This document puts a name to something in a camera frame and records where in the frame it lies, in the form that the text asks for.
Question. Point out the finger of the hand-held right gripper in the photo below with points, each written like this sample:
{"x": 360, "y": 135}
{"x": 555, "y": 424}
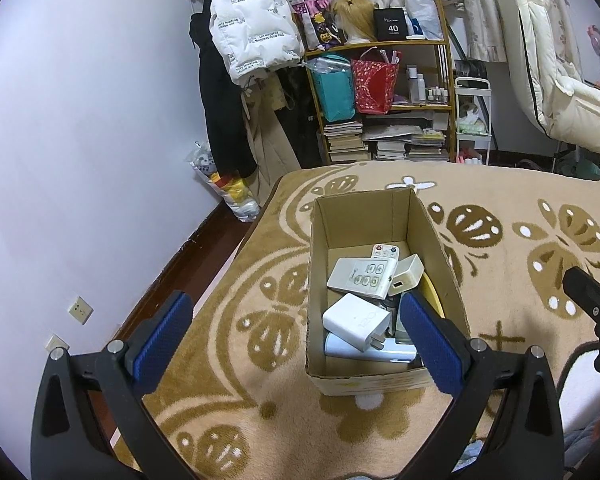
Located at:
{"x": 585, "y": 287}

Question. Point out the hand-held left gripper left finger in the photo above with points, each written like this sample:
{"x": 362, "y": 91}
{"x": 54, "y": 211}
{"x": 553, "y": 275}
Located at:
{"x": 162, "y": 340}

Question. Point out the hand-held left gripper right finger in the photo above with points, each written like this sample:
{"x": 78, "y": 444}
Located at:
{"x": 430, "y": 345}

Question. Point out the yellow oval board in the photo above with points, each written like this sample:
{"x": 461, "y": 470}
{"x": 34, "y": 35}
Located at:
{"x": 430, "y": 292}

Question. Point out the pale blue power bank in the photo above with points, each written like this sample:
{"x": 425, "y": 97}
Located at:
{"x": 355, "y": 350}

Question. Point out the small white square charger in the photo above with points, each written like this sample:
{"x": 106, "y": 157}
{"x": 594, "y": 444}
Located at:
{"x": 407, "y": 272}

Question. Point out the brown cardboard box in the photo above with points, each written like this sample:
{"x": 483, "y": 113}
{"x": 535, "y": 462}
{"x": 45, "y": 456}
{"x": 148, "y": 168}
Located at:
{"x": 360, "y": 382}

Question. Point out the large white charger plug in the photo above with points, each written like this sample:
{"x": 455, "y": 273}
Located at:
{"x": 352, "y": 320}

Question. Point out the short white remote control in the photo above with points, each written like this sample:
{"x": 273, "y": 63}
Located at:
{"x": 360, "y": 277}

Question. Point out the long white remote control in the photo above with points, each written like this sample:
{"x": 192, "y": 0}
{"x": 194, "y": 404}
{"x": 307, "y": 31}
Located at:
{"x": 385, "y": 251}

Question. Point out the dark green round base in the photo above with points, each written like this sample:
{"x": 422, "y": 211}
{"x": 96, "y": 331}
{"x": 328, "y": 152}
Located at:
{"x": 577, "y": 165}

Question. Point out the plastic bag of snacks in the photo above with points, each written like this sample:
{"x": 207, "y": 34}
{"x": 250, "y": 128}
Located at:
{"x": 235, "y": 195}

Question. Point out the cream reclining chair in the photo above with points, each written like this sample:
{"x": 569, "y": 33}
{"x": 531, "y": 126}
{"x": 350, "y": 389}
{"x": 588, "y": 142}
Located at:
{"x": 570, "y": 100}

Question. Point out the row of pink white bottles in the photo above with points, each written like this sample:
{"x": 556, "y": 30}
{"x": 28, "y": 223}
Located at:
{"x": 470, "y": 159}

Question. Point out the green tissue pack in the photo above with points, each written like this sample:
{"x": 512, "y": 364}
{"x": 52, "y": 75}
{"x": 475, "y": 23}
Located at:
{"x": 472, "y": 127}

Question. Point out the pile of books and papers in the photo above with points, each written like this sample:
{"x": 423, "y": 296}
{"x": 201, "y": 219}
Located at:
{"x": 405, "y": 147}

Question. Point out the white orange soft item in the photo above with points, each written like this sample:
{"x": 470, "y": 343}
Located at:
{"x": 469, "y": 109}

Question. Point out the beige coat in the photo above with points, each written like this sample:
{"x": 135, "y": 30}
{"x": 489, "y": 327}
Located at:
{"x": 270, "y": 150}

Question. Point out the stack of books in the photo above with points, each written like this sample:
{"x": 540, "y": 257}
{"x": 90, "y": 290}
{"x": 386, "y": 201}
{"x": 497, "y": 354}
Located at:
{"x": 345, "y": 142}

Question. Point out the black coat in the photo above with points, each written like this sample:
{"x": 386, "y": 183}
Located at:
{"x": 220, "y": 120}

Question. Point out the white trolley cart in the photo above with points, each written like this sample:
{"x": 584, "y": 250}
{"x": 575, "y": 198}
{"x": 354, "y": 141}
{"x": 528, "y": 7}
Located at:
{"x": 472, "y": 80}

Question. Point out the row of small bottles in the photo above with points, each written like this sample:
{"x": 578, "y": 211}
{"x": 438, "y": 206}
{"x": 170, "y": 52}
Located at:
{"x": 437, "y": 95}

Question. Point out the tall white bottle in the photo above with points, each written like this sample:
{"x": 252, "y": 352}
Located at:
{"x": 412, "y": 85}

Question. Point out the red gift bag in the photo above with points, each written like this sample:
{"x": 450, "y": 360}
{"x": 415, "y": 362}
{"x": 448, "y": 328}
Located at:
{"x": 372, "y": 85}

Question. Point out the teal bag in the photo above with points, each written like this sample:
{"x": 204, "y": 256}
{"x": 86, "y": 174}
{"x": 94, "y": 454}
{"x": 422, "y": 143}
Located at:
{"x": 332, "y": 92}

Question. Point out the floral curtain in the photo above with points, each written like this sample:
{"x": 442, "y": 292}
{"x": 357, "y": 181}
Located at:
{"x": 485, "y": 20}

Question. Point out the wooden shelf unit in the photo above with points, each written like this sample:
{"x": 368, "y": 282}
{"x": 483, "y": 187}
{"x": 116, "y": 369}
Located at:
{"x": 380, "y": 46}

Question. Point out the white plastic bag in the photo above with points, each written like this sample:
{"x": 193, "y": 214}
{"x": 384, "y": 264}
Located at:
{"x": 422, "y": 5}

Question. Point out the black box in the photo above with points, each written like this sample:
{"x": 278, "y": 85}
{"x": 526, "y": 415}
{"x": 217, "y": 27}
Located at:
{"x": 390, "y": 25}

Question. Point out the white puffer jacket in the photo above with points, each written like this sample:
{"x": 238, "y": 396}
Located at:
{"x": 250, "y": 25}

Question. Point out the blond wig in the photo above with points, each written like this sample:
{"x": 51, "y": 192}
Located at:
{"x": 355, "y": 17}

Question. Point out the pink printed bag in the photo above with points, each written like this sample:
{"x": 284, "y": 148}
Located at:
{"x": 315, "y": 15}

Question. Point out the white power wall socket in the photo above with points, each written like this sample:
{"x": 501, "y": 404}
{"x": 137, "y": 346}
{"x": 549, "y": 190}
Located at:
{"x": 80, "y": 310}

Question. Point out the white single-hole wall plate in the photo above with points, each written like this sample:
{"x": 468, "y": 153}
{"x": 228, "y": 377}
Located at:
{"x": 57, "y": 343}

